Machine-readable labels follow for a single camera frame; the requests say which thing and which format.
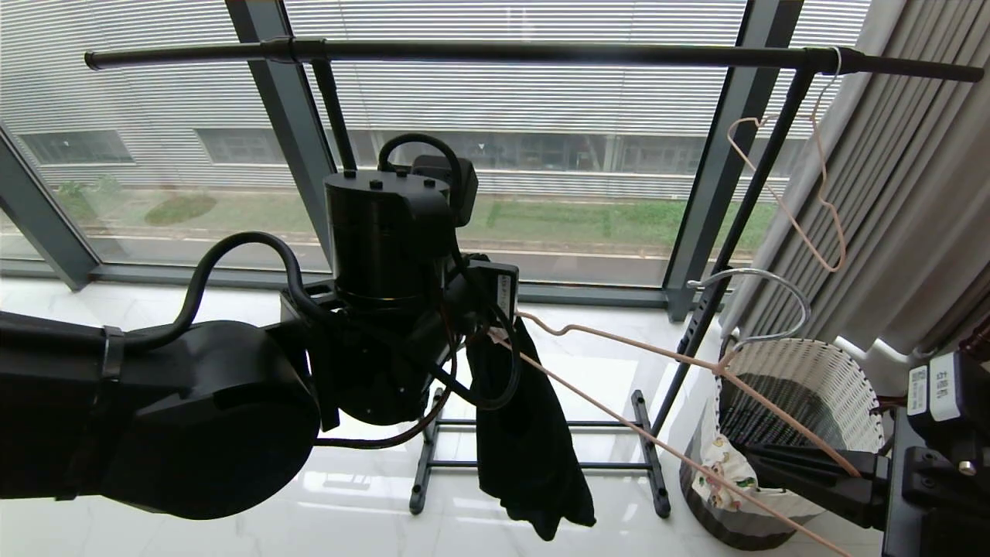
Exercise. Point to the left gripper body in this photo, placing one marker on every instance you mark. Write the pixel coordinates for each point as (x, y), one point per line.
(487, 294)

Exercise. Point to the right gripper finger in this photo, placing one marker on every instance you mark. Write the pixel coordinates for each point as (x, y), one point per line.
(858, 503)
(843, 466)

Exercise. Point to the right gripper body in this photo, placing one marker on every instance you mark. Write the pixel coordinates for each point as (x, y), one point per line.
(943, 495)

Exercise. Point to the black garment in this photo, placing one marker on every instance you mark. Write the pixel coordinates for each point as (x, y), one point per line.
(526, 449)

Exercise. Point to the pink clothes hanger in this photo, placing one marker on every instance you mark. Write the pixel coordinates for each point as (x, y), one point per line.
(657, 352)
(843, 247)

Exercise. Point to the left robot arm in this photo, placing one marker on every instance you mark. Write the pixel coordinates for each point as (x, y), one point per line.
(193, 418)

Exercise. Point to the white laundry basket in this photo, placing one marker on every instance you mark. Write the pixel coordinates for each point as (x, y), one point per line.
(820, 371)

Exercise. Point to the black clothes rack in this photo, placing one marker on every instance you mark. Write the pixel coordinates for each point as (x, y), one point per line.
(541, 52)

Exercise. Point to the cream printed garment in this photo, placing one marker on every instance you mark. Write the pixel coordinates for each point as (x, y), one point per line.
(719, 472)

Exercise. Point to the window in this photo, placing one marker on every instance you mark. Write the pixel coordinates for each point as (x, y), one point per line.
(285, 116)

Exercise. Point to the beige curtain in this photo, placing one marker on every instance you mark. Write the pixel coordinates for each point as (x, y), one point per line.
(913, 193)

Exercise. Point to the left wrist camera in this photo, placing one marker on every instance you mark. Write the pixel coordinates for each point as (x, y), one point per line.
(456, 189)

